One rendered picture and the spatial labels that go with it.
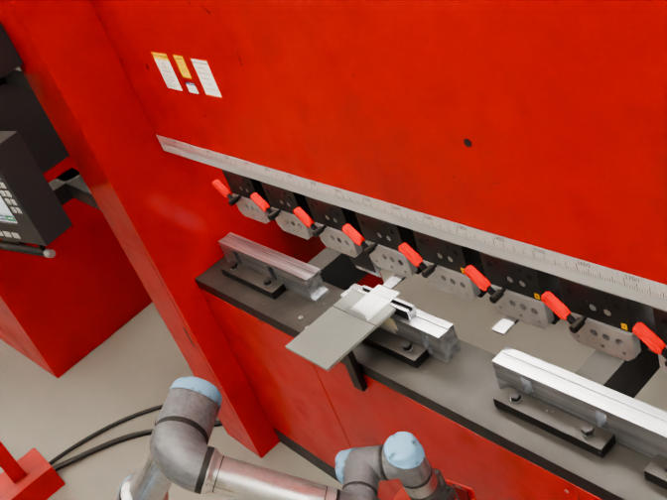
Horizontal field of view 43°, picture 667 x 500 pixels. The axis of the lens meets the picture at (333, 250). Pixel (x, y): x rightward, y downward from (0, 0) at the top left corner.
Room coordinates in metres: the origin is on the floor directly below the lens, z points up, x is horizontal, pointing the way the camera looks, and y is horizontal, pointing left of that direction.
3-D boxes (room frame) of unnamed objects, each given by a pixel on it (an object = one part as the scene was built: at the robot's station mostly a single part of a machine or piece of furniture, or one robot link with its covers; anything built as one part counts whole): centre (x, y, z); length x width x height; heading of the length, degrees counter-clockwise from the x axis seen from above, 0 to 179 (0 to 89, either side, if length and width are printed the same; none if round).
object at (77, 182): (2.87, 0.83, 1.17); 0.40 x 0.24 x 0.07; 31
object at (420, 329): (1.85, -0.10, 0.92); 0.39 x 0.06 x 0.10; 31
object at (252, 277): (2.38, 0.29, 0.89); 0.30 x 0.05 x 0.03; 31
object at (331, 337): (1.82, 0.06, 1.00); 0.26 x 0.18 x 0.01; 121
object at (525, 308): (1.40, -0.36, 1.26); 0.15 x 0.09 x 0.17; 31
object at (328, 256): (2.47, -0.17, 0.81); 0.64 x 0.08 x 0.14; 121
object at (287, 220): (2.09, 0.05, 1.26); 0.15 x 0.09 x 0.17; 31
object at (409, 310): (1.87, -0.08, 0.98); 0.20 x 0.03 x 0.03; 31
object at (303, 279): (2.37, 0.21, 0.92); 0.50 x 0.06 x 0.10; 31
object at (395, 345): (1.83, -0.04, 0.89); 0.30 x 0.05 x 0.03; 31
